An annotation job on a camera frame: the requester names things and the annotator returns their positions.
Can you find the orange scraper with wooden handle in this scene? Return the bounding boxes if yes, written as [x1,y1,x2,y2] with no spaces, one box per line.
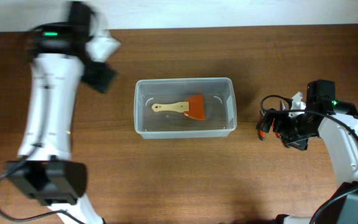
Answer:
[152,95,206,121]

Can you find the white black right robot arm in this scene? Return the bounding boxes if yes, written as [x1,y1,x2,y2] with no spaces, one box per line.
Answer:
[256,80,358,224]

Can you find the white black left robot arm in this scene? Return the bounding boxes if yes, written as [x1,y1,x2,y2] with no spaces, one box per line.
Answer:
[4,1,119,223]

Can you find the clear plastic container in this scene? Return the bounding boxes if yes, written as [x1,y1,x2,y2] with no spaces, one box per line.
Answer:
[134,77,237,139]

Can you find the orange handled pliers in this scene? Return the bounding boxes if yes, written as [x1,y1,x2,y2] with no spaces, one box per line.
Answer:
[256,118,282,141]

